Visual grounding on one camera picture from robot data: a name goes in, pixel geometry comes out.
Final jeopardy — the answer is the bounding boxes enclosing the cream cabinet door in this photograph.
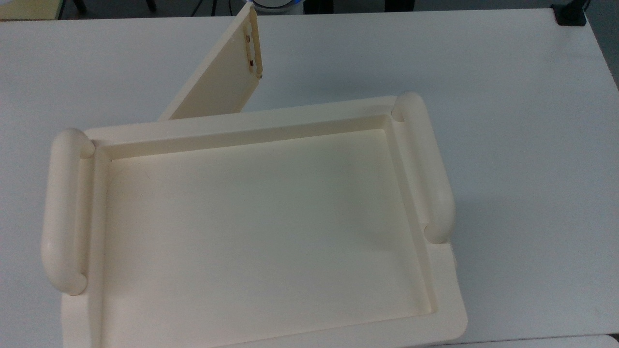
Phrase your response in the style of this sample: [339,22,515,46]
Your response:
[158,4,265,122]

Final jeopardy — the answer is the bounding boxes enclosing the yellow wooden furniture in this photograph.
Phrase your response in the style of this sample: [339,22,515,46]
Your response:
[0,0,64,21]

